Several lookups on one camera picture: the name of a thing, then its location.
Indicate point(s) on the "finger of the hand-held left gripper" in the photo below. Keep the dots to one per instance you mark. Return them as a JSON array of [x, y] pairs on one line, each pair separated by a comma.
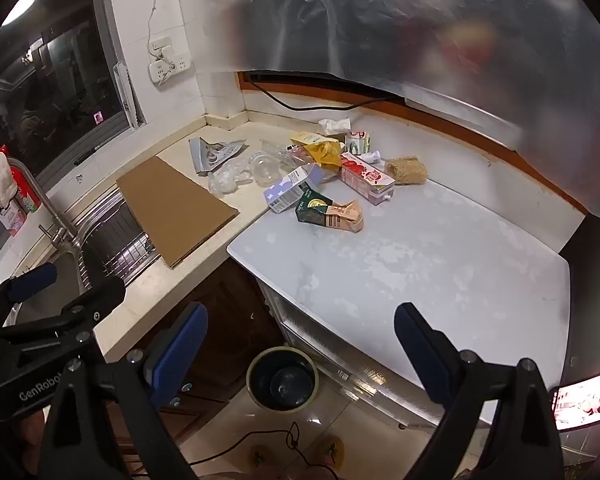
[[100, 297], [32, 281]]

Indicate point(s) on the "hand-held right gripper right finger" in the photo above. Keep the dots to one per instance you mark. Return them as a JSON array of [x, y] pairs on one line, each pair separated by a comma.
[[420, 347]]

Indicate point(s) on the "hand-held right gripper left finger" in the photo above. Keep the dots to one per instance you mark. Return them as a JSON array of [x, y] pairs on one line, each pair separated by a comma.
[[180, 345]]

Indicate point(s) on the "round trash bin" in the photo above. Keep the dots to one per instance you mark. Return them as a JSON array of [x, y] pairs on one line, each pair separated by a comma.
[[280, 380]]

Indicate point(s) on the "clear plastic bag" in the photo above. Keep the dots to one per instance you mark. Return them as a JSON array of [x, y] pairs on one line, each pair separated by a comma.
[[227, 177]]

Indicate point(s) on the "silver foil printed packet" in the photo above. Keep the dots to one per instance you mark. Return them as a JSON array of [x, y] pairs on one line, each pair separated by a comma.
[[215, 155]]

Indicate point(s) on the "steel drain basket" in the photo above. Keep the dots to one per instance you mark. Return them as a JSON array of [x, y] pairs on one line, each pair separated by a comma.
[[115, 235]]

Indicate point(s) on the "dark wooden cabinet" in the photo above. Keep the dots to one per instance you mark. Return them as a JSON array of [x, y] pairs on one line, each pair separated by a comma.
[[230, 300]]

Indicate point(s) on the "steel sink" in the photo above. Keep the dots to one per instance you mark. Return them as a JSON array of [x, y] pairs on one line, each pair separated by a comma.
[[87, 212]]

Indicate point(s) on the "white appliance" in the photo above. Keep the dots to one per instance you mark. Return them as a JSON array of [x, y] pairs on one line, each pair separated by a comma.
[[330, 340]]

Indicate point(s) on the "red bottle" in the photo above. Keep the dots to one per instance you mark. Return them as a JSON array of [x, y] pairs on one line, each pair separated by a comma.
[[22, 190]]

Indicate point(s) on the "steel faucet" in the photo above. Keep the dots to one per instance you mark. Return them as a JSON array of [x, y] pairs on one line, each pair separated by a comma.
[[36, 187]]

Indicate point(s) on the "brown cardboard sheet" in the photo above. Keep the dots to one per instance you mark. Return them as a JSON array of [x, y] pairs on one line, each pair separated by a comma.
[[175, 210]]

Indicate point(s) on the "dark green drink carton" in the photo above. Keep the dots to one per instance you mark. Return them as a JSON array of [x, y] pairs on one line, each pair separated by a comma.
[[325, 210]]

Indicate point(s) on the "lit picture screen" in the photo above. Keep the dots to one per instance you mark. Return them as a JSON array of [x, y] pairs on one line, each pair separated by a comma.
[[585, 402]]

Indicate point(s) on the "tan loofah sponge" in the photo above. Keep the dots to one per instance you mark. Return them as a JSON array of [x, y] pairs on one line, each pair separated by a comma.
[[405, 170]]

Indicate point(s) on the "red white carton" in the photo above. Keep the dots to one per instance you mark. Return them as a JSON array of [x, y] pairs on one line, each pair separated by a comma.
[[365, 177]]

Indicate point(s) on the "blue white carton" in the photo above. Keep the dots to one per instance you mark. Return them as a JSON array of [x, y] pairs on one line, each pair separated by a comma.
[[290, 190]]

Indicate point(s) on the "clear plastic container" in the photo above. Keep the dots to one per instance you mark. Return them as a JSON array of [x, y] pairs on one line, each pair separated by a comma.
[[265, 167]]

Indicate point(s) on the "dark glass window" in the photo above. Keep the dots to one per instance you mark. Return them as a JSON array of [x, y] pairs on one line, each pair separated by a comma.
[[55, 85]]

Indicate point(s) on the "yellow crumpled packet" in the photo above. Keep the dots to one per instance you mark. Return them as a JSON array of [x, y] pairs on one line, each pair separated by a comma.
[[325, 154]]

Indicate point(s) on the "red white green packet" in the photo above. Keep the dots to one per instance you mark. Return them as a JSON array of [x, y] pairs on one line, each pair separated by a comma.
[[357, 141]]

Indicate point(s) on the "pale yellow box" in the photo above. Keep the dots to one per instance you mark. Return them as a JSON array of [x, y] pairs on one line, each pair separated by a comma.
[[310, 138]]

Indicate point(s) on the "white crumpled bag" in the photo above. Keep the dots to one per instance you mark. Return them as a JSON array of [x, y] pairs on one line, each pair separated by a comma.
[[335, 126]]

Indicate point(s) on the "translucent plastic film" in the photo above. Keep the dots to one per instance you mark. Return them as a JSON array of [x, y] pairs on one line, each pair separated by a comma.
[[405, 20]]

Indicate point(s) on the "orange wooden window frame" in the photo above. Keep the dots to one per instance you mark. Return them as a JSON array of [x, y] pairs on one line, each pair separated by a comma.
[[480, 137]]

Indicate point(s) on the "white wall socket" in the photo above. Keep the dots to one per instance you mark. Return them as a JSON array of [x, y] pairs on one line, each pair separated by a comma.
[[170, 68], [160, 46]]

